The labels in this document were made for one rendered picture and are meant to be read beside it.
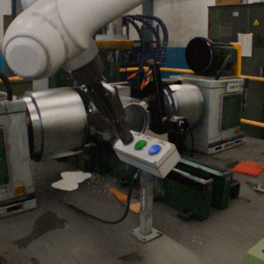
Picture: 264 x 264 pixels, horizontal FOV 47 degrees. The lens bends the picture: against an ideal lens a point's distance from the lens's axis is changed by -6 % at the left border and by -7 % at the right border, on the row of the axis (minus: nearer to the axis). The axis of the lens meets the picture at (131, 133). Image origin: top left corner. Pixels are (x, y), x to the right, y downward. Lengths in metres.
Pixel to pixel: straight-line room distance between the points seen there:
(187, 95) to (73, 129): 0.57
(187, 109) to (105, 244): 0.75
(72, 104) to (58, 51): 0.61
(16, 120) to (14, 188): 0.21
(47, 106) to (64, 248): 0.45
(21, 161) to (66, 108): 0.23
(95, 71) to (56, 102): 0.39
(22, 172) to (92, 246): 0.33
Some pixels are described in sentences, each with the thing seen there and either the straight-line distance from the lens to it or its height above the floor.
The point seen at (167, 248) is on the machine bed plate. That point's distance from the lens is 0.86.
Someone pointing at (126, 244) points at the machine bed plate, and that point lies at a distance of 0.87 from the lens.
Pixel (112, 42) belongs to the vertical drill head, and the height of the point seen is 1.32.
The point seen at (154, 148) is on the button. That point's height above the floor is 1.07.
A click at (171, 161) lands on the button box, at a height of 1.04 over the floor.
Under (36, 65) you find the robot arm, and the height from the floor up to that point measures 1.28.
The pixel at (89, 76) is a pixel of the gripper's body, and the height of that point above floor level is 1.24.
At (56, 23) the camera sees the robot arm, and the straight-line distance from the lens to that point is 0.49.
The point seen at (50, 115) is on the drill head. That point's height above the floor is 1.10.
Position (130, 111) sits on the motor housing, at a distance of 1.35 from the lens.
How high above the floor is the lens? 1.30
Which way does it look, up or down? 15 degrees down
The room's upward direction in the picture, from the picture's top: straight up
